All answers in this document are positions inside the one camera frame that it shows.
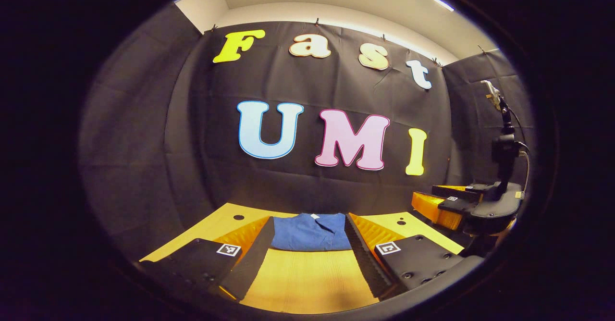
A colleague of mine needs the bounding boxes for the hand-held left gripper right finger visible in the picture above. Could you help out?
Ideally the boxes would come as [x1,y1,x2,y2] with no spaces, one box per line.
[344,212,466,300]

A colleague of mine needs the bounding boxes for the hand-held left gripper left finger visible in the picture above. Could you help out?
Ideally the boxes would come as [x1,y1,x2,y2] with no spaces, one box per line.
[139,215,275,302]

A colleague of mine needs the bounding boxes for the blue button shirt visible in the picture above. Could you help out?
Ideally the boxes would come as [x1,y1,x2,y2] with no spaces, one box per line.
[271,213,354,252]

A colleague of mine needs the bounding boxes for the grey cable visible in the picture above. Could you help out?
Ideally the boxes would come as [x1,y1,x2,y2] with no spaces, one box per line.
[518,149,531,193]

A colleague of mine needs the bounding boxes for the thin black cable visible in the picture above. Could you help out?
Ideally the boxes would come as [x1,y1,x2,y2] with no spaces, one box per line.
[507,106,530,149]

